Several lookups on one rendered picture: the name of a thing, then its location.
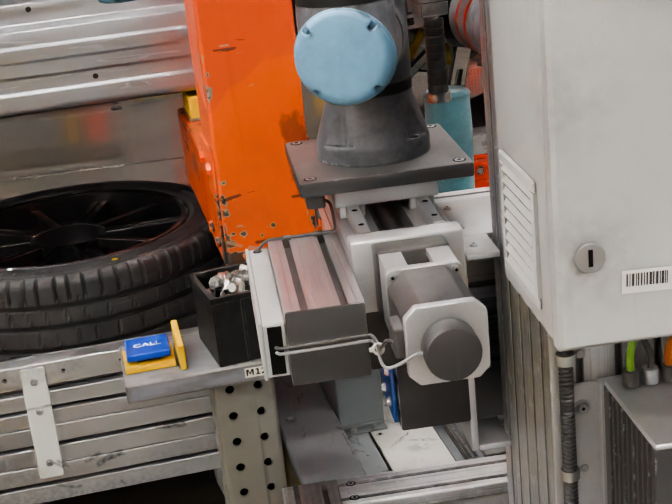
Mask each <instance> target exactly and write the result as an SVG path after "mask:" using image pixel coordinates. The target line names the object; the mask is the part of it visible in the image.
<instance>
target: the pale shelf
mask: <svg viewBox="0 0 672 504"><path fill-rule="evenodd" d="M181 338H182V341H183V345H184V350H185V356H186V363H187V369H184V370H181V367H180V364H179V360H178V356H177V352H176V349H175V345H174V341H173V337H172V338H168V341H169V342H171V344H172V348H173V352H174V356H175V359H176V366H172V367H166V368H161V369H155V370H150V371H144V372H139V373H133V374H128V375H127V374H126V371H125V365H124V359H123V353H122V352H123V351H124V350H125V346H122V347H119V352H120V359H121V365H122V372H123V378H124V384H125V390H126V396H127V402H128V403H129V404H131V403H137V402H142V401H148V400H153V399H158V398H164V397H169V396H174V395H180V394H185V393H191V392H196V391H201V390H207V389H212V388H218V387H223V386H228V385H234V384H239V383H244V382H250V381H255V380H261V379H265V377H264V370H263V364H262V358H259V359H255V360H251V361H246V362H242V363H238V364H234V365H229V366H225V367H220V366H219V365H218V363H217V362H216V361H215V359H214V358H213V356H212V355H211V353H210V352H209V350H208V349H207V348H206V346H205V345H204V343H203V342H202V340H201V339H200V337H199V333H195V334H189V335H183V336H181Z"/></svg>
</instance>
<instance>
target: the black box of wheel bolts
mask: <svg viewBox="0 0 672 504"><path fill-rule="evenodd" d="M189 278H190V280H191V282H192V289H193V296H194V303H195V310H196V316H197V323H198V330H199V337H200V339H201V340H202V342H203V343H204V345H205V346H206V348H207V349H208V350H209V352H210V353H211V355H212V356H213V358H214V359H215V361H216V362H217V363H218V365H219V366H220V367H225V366H229V365H234V364H238V363H242V362H246V361H251V360H255V359H259V358H261V352H260V346H259V340H258V334H257V328H256V322H255V316H254V310H253V304H252V298H251V291H250V283H249V275H248V268H247V262H242V263H237V264H232V265H228V266H223V267H218V268H213V269H209V270H204V271H199V272H195V273H190V274H189Z"/></svg>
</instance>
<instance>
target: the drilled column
mask: <svg viewBox="0 0 672 504"><path fill-rule="evenodd" d="M209 394H210V400H211V407H212V414H213V421H214V428H215V434H216V441H217V448H218V455H219V462H220V468H221V475H222V482H223V489H224V496H225V502H226V504H284V501H283V494H282V488H283V487H287V480H286V472H285V464H284V456H283V448H282V441H281V433H280V425H279V417H278V409H277V402H276V394H275V386H274V378H273V377H272V378H269V380H268V381H266V380H265V379H261V380H255V381H250V382H244V383H239V384H234V385H228V386H223V387H218V388H212V389H209Z"/></svg>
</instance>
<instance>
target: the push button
mask: <svg viewBox="0 0 672 504"><path fill-rule="evenodd" d="M124 346H125V352H126V358H127V362H128V363H131V362H136V361H137V362H142V361H147V360H153V359H158V358H162V357H164V356H169V355H171V349H170V345H169V341H168V337H167V334H160V335H154V336H149V337H143V338H137V339H132V340H126V341H124Z"/></svg>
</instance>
